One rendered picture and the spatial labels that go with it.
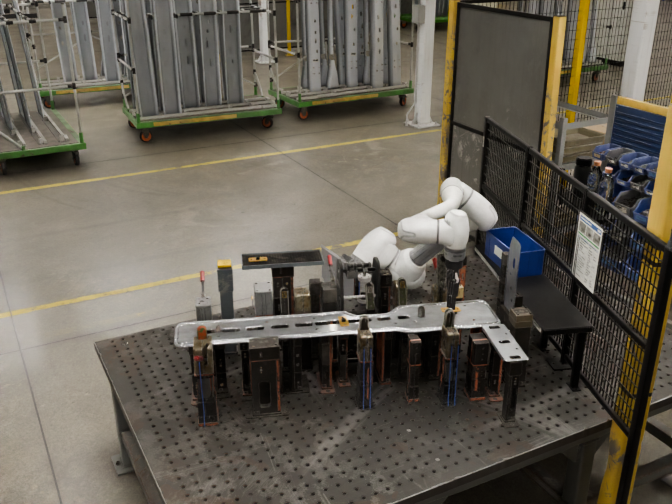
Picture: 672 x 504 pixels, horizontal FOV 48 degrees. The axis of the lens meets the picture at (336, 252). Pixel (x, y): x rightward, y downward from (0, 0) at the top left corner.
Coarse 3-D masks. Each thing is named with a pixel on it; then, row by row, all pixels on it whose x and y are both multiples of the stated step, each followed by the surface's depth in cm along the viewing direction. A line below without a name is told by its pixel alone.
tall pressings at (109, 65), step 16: (80, 16) 1125; (64, 32) 1122; (80, 32) 1132; (112, 32) 1126; (64, 48) 1128; (80, 48) 1135; (112, 48) 1136; (64, 64) 1135; (112, 64) 1142; (64, 80) 1134; (112, 80) 1150
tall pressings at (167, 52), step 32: (128, 0) 894; (160, 0) 908; (192, 0) 971; (224, 0) 964; (128, 32) 923; (160, 32) 922; (192, 32) 954; (224, 32) 973; (128, 64) 957; (160, 64) 928; (192, 64) 972; (224, 64) 1014; (160, 96) 968; (192, 96) 985; (224, 96) 1021
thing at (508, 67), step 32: (448, 32) 594; (480, 32) 562; (512, 32) 530; (544, 32) 502; (448, 64) 602; (480, 64) 569; (512, 64) 536; (544, 64) 508; (448, 96) 610; (480, 96) 576; (512, 96) 542; (544, 96) 512; (448, 128) 622; (480, 128) 585; (512, 128) 550; (544, 128) 516; (448, 160) 630; (480, 160) 591; (512, 160) 557; (512, 192) 564; (544, 192) 532
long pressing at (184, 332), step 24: (336, 312) 329; (408, 312) 329; (432, 312) 329; (480, 312) 329; (192, 336) 310; (216, 336) 310; (240, 336) 310; (264, 336) 310; (288, 336) 311; (312, 336) 312
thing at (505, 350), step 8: (488, 328) 316; (504, 328) 316; (488, 336) 310; (496, 336) 310; (504, 336) 310; (512, 336) 310; (496, 344) 305; (504, 344) 305; (512, 344) 305; (504, 352) 299; (512, 352) 299; (520, 352) 299; (504, 360) 294; (512, 360) 294; (520, 360) 294
